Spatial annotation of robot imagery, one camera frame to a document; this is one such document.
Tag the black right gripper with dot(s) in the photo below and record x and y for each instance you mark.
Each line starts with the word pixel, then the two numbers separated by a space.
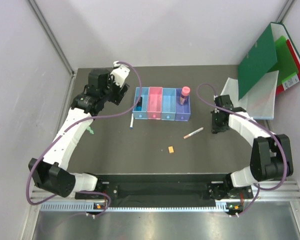
pixel 215 128

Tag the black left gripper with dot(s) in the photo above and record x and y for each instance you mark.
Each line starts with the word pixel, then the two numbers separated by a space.
pixel 119 91

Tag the purple plastic drawer bin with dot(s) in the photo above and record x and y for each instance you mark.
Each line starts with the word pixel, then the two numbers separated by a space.
pixel 183 112

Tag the pink capped glue stick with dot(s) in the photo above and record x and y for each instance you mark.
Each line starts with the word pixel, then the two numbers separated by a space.
pixel 184 94

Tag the black highlighter blue cap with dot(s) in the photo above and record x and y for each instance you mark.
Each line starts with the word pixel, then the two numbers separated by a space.
pixel 139 104

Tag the white marker pink cap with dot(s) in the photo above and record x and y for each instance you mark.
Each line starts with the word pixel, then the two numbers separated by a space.
pixel 193 132

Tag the white marker blue cap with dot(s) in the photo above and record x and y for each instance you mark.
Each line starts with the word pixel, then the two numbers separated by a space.
pixel 131 121

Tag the pink plastic drawer bin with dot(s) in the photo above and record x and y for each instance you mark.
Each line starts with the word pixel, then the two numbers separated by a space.
pixel 154 105

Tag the light blue drawer bin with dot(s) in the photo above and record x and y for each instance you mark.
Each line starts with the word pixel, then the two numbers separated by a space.
pixel 168 112

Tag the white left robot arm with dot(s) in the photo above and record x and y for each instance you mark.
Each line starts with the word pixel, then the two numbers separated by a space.
pixel 50 173

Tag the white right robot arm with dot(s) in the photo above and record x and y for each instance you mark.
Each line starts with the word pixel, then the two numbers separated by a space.
pixel 271 155

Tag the translucent light blue folder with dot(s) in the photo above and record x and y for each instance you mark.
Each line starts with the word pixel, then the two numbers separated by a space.
pixel 259 101

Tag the small green plastic piece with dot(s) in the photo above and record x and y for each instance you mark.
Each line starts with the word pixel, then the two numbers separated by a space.
pixel 89 129

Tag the green binder folder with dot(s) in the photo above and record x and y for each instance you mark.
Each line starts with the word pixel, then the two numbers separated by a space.
pixel 262 57

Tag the orange eraser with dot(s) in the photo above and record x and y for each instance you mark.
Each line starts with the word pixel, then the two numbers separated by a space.
pixel 171 149

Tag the red folder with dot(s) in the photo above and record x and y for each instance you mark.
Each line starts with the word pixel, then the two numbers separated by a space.
pixel 288 65

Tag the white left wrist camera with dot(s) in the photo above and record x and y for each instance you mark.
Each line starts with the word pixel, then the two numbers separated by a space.
pixel 120 72

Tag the aluminium cable duct rail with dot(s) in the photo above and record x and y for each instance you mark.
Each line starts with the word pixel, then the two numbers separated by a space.
pixel 288 192

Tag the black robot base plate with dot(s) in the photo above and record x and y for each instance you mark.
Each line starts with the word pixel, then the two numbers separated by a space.
pixel 205 185

